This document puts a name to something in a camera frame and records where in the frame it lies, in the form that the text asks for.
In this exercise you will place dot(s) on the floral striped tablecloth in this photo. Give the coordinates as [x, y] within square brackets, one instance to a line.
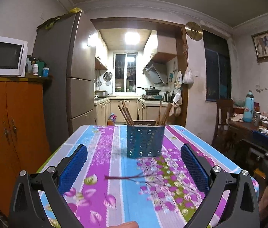
[153, 192]

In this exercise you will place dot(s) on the black wok on stove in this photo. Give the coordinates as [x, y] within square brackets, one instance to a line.
[151, 90]

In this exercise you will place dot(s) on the framed elephant picture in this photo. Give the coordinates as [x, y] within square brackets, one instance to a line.
[260, 41]

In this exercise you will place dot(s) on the wooden chair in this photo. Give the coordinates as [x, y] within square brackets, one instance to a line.
[222, 134]

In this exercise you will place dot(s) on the right hand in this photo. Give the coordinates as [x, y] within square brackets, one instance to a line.
[263, 205]

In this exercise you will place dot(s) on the dark window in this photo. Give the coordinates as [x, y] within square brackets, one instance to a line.
[218, 67]

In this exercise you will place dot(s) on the orange wooden cabinet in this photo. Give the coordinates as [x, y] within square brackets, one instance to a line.
[23, 139]

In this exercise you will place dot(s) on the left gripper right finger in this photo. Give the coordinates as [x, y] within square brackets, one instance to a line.
[241, 209]

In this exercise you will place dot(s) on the steel range hood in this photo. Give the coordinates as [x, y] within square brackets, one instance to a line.
[157, 73]

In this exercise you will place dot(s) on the gold round wall clock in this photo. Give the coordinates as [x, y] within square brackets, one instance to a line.
[194, 31]

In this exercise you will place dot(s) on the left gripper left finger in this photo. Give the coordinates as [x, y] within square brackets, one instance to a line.
[26, 209]

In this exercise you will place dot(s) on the blue perforated utensil holder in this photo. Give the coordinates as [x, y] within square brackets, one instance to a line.
[144, 141]

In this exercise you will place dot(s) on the grey refrigerator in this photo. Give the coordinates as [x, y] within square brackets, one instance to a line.
[62, 43]

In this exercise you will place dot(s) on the blue thermos bottle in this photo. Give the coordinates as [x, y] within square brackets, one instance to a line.
[249, 107]

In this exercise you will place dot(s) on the hanging white plastic bag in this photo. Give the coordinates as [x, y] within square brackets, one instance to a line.
[188, 77]

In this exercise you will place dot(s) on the left hand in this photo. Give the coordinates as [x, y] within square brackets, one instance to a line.
[131, 224]

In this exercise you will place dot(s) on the dark wooden side table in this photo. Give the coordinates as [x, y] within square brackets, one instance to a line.
[248, 131]

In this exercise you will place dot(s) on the white microwave oven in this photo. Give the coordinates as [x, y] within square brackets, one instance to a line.
[13, 55]

